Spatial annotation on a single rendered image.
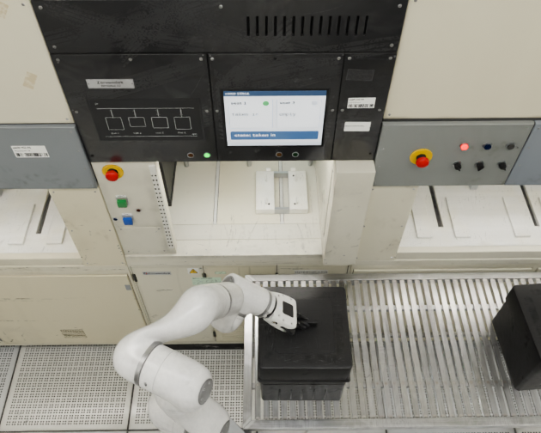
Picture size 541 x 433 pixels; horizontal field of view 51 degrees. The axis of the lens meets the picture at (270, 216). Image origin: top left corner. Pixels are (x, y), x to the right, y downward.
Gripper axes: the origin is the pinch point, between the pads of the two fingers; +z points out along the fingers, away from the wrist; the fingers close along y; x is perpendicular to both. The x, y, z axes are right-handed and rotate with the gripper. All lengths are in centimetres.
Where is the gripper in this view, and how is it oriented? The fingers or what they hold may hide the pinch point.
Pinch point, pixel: (301, 321)
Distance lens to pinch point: 181.3
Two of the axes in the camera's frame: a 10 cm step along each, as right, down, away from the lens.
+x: -7.1, 4.2, 5.6
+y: 0.0, -8.0, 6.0
